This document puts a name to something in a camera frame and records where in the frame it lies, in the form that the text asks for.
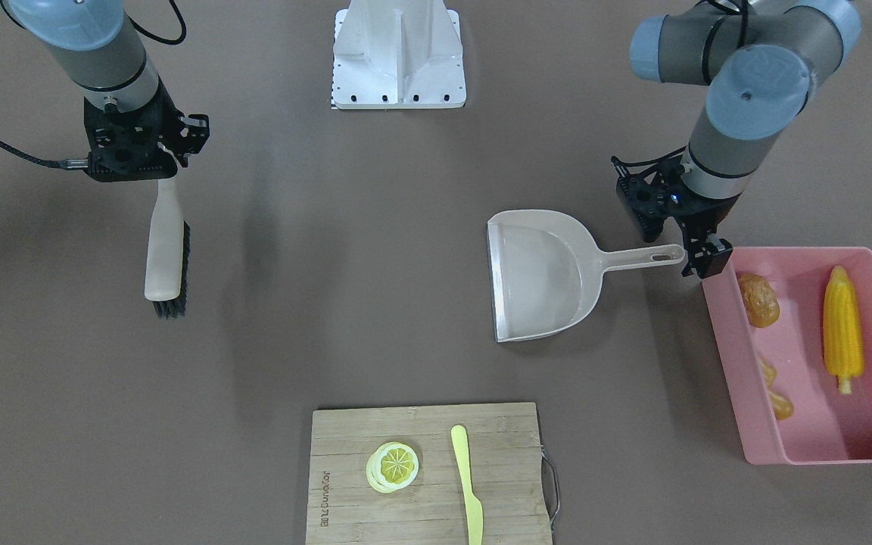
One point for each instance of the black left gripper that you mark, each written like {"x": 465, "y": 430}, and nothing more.
{"x": 697, "y": 214}

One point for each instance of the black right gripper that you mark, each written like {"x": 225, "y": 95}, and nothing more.
{"x": 192, "y": 133}

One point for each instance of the beige hand brush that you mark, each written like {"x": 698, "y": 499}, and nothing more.
{"x": 168, "y": 253}

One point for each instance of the yellow plastic knife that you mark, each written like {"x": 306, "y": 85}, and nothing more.
{"x": 474, "y": 512}

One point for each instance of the wooden cutting board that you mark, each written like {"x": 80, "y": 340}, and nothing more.
{"x": 506, "y": 457}

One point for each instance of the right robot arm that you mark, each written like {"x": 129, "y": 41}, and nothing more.
{"x": 98, "y": 46}

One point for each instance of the yellow toy corn cob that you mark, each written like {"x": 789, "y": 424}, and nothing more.
{"x": 841, "y": 331}

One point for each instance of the pink plastic bin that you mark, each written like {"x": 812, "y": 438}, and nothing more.
{"x": 827, "y": 427}

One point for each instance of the brown toy potato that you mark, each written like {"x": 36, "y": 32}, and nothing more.
{"x": 760, "y": 300}

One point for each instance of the tan toy ginger root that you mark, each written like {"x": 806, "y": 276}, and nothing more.
{"x": 783, "y": 408}

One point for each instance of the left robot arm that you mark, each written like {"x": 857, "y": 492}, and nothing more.
{"x": 762, "y": 63}

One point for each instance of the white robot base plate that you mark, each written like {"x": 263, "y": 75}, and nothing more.
{"x": 397, "y": 54}

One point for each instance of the yellow lemon slices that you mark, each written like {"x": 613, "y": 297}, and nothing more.
{"x": 392, "y": 467}

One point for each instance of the beige plastic dustpan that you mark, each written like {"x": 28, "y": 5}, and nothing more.
{"x": 546, "y": 271}

